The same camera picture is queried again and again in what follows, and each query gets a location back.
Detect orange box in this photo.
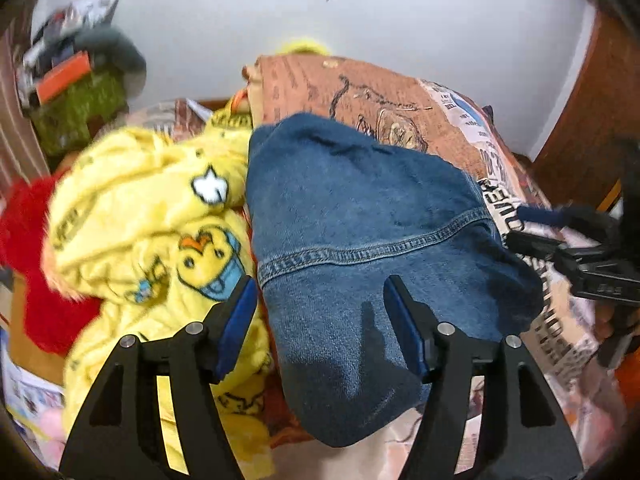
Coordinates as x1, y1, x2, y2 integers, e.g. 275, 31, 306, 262
36, 51, 94, 104

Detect red fluffy garment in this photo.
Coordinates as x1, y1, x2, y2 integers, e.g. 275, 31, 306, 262
0, 174, 102, 357

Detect printed paper sheet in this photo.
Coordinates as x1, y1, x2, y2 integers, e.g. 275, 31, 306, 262
0, 349, 67, 442

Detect grey cloth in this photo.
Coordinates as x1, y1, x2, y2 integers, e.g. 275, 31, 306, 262
74, 26, 149, 99

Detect brown cardboard box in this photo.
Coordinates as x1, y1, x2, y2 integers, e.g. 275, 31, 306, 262
9, 274, 72, 387

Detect person's right hand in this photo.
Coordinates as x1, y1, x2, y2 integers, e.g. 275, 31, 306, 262
594, 302, 635, 370

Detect printed blanket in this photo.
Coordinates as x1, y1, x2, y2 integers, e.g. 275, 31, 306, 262
125, 54, 632, 480

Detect yellow plush toy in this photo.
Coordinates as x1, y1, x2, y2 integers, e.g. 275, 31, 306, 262
276, 35, 332, 57

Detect blue denim jeans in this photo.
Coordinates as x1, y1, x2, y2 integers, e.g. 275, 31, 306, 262
247, 112, 547, 449

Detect person's right forearm orange sleeve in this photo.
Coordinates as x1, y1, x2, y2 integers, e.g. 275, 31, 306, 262
612, 347, 640, 413

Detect green box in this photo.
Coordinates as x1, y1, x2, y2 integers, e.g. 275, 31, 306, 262
29, 66, 129, 157

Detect yellow duck-print fleece garment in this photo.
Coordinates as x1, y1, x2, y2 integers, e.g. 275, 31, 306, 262
46, 109, 277, 480

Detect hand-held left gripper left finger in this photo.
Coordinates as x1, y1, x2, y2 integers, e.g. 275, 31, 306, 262
59, 275, 260, 480

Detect pile of magazines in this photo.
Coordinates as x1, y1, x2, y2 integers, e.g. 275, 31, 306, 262
16, 0, 124, 82

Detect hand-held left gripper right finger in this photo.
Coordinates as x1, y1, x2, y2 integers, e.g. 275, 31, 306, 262
382, 275, 585, 480

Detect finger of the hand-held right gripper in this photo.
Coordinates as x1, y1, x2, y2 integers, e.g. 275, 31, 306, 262
514, 203, 578, 232
505, 230, 568, 263

